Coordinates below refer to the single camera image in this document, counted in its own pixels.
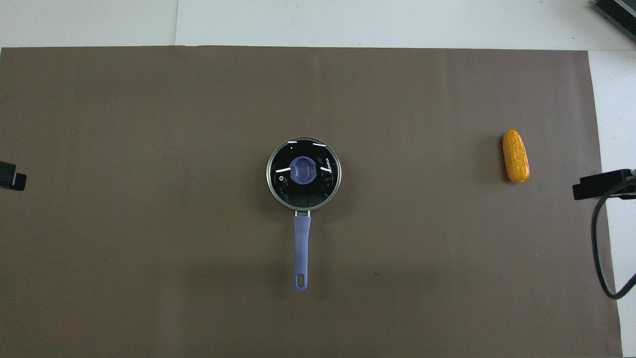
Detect dark blue pot purple handle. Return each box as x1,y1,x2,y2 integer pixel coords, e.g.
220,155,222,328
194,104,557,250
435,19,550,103
266,137,342,292

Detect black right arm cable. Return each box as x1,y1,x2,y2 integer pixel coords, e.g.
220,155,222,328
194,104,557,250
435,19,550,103
591,177,636,300

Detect brown table mat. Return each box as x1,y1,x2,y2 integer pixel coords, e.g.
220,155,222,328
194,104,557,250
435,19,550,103
0,46,624,358

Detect yellow toy corn cob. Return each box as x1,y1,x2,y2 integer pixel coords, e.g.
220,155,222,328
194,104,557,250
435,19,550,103
502,129,530,183

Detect glass lid purple knob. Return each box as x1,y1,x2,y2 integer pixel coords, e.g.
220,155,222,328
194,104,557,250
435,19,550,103
267,138,341,209

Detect black ribbed device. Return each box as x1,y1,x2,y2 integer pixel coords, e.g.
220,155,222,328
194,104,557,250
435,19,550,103
591,0,636,29

